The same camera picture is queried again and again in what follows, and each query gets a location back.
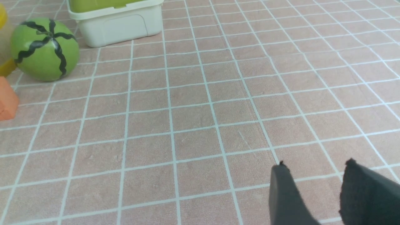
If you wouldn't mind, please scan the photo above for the green toy watermelon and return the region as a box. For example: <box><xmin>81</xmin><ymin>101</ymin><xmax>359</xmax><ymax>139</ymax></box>
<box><xmin>10</xmin><ymin>17</ymin><xmax>80</xmax><ymax>82</ymax></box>

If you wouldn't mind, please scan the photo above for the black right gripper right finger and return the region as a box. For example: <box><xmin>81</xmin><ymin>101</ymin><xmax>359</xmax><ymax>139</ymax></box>
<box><xmin>339</xmin><ymin>158</ymin><xmax>400</xmax><ymax>225</ymax></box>

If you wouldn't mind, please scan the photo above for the orange foam cube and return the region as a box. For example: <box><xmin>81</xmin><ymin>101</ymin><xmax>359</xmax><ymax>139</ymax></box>
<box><xmin>0</xmin><ymin>77</ymin><xmax>19</xmax><ymax>121</ymax></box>

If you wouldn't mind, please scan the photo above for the pink checkered tablecloth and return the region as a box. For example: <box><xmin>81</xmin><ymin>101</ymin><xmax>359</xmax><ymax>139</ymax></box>
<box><xmin>1</xmin><ymin>0</ymin><xmax>399</xmax><ymax>225</ymax></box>

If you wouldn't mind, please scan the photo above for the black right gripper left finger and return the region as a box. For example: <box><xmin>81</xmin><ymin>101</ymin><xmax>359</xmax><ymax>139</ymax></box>
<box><xmin>269</xmin><ymin>161</ymin><xmax>319</xmax><ymax>225</ymax></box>

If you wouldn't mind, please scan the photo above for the green lidded white storage box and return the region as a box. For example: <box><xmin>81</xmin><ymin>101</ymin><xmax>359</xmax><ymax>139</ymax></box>
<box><xmin>67</xmin><ymin>0</ymin><xmax>163</xmax><ymax>48</ymax></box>

